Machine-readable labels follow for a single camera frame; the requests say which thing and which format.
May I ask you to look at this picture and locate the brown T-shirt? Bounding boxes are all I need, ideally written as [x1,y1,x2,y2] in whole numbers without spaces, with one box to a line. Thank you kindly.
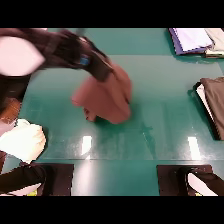
[70,62,134,125]

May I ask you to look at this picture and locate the black mounting plate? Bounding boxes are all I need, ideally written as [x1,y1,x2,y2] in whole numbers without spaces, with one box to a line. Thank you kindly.
[156,164,214,197]
[33,162,75,197]

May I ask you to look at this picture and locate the white garment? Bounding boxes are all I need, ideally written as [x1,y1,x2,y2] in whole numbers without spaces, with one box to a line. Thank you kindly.
[173,27,215,52]
[195,83,215,122]

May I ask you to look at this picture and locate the pale cream garment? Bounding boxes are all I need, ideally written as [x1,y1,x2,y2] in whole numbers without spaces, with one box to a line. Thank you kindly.
[203,27,224,60]

